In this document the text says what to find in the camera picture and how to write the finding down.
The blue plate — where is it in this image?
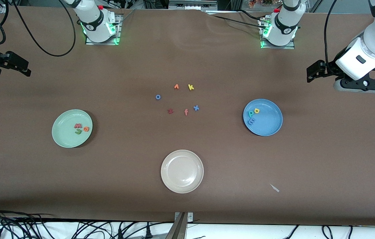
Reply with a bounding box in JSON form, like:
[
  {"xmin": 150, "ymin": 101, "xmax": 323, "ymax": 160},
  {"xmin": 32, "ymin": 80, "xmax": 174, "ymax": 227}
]
[{"xmin": 243, "ymin": 99, "xmax": 283, "ymax": 136}]

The green plate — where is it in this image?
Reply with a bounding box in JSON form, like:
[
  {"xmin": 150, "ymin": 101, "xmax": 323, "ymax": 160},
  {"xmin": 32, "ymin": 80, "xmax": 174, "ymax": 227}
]
[{"xmin": 52, "ymin": 110, "xmax": 93, "ymax": 148}]

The beige plate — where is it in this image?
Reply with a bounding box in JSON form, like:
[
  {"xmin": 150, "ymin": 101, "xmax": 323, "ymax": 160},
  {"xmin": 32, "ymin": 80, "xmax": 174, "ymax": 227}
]
[{"xmin": 161, "ymin": 150, "xmax": 204, "ymax": 194}]

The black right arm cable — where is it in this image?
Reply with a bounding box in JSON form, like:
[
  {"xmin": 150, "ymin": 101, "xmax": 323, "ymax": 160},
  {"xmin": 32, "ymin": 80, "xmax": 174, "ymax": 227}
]
[{"xmin": 0, "ymin": 0, "xmax": 76, "ymax": 57}]

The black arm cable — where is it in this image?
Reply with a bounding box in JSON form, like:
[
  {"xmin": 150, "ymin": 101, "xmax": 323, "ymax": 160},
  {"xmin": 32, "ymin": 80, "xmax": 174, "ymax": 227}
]
[
  {"xmin": 0, "ymin": 0, "xmax": 76, "ymax": 57},
  {"xmin": 324, "ymin": 0, "xmax": 339, "ymax": 70}
]

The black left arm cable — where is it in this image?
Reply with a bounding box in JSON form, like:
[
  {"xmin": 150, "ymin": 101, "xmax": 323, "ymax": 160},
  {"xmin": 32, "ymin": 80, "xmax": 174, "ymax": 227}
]
[{"xmin": 324, "ymin": 0, "xmax": 339, "ymax": 70}]

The black cable on table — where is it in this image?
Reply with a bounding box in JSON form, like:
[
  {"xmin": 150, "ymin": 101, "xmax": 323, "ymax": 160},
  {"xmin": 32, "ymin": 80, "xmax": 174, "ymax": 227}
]
[{"xmin": 204, "ymin": 9, "xmax": 267, "ymax": 29}]

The metal table edge bracket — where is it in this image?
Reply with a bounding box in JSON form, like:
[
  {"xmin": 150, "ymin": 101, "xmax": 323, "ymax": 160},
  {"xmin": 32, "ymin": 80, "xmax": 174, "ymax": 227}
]
[{"xmin": 166, "ymin": 212, "xmax": 194, "ymax": 239}]

